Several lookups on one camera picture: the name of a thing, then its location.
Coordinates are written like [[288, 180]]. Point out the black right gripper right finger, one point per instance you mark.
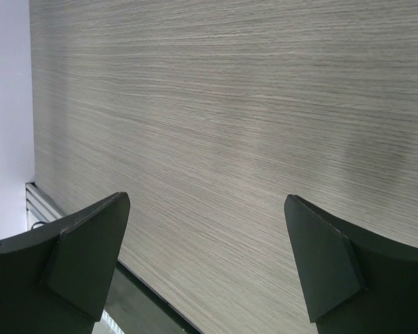
[[353, 280]]

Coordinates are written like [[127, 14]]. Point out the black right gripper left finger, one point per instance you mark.
[[56, 278]]

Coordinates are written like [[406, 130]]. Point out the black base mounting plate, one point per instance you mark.
[[136, 308]]

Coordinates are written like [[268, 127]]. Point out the white slotted cable duct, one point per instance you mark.
[[107, 325]]

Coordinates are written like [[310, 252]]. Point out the aluminium frame rail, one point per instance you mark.
[[40, 208]]

